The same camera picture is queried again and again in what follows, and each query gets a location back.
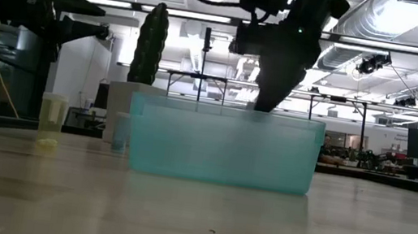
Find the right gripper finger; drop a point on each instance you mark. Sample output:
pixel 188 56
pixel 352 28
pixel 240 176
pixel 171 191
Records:
pixel 267 88
pixel 292 81

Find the translucent yellow pill bottle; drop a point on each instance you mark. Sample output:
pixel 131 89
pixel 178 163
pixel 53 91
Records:
pixel 52 115

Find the translucent teal plastic basket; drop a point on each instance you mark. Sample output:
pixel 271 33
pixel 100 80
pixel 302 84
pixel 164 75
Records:
pixel 223 145

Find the tall dark green cactus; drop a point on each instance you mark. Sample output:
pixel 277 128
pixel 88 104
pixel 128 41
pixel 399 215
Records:
pixel 149 43

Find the black vertical stand pole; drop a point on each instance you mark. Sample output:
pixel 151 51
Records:
pixel 206 51

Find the person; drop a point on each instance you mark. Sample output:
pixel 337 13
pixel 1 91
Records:
pixel 327 150

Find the white square planter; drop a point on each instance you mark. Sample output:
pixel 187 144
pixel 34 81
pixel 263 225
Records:
pixel 118 108

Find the long ceiling light strip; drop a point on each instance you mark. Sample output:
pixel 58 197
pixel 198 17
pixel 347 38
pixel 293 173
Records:
pixel 190 14

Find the cluttered background workbench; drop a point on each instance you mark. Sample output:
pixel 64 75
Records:
pixel 391 163

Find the round black ceiling camera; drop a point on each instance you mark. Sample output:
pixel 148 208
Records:
pixel 104 32

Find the black metal table frame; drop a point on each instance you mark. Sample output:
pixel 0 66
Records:
pixel 198 76
pixel 338 99

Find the silver ceiling air duct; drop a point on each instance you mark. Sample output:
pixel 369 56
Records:
pixel 369 24

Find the small black ceiling camera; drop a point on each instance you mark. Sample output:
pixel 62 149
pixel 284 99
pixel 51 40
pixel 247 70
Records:
pixel 407 101

